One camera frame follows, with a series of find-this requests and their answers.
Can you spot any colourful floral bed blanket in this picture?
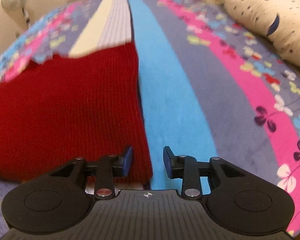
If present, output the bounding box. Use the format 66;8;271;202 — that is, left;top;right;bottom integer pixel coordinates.
0;0;300;239

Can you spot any red knitted sweater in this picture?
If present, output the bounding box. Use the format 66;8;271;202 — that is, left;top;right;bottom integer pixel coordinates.
0;43;153;183

